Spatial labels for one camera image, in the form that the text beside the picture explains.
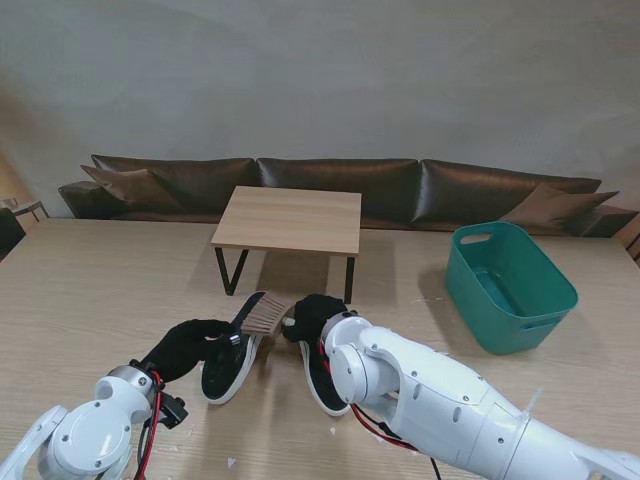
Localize brown leather sofa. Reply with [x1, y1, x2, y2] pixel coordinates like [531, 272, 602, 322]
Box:
[58, 154, 640, 239]

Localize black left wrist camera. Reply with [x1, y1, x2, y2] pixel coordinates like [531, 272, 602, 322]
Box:
[162, 394, 190, 430]

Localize yellow canvas sneaker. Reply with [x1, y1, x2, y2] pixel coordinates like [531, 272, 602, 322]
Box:
[200, 291, 274, 405]
[294, 299, 354, 417]

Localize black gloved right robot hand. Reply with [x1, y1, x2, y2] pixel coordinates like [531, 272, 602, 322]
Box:
[282, 293, 351, 346]

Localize small wooden stand black legs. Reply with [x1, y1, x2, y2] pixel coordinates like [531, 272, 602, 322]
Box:
[210, 185, 362, 305]

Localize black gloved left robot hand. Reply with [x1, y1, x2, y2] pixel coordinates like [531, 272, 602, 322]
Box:
[142, 319, 246, 385]

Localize small background side table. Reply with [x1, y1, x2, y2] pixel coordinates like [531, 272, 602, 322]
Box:
[0, 198, 50, 224]

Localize red black left arm cable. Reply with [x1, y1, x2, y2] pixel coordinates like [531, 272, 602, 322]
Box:
[134, 369, 169, 480]

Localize light wooden furniture piece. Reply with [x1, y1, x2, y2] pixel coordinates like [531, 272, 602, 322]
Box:
[617, 229, 640, 266]

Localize brown cushion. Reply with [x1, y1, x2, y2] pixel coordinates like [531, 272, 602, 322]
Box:
[504, 184, 621, 236]
[80, 164, 184, 211]

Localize beige hand brush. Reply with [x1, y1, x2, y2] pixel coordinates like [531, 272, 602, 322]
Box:
[241, 292, 296, 337]

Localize teal plastic basin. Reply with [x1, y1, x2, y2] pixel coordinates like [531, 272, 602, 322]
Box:
[444, 221, 580, 354]

